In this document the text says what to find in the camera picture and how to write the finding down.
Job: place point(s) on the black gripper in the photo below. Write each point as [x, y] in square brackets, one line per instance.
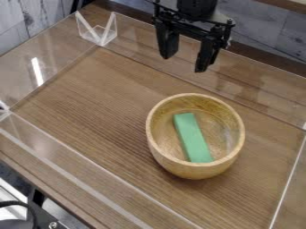
[197, 19]

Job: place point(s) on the wooden bowl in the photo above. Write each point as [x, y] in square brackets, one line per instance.
[222, 128]

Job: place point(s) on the green rectangular stick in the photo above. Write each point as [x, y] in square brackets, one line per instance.
[193, 141]

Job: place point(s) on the clear acrylic corner bracket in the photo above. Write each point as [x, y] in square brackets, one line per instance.
[100, 35]

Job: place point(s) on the black table leg bracket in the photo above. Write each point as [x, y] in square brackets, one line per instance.
[53, 216]

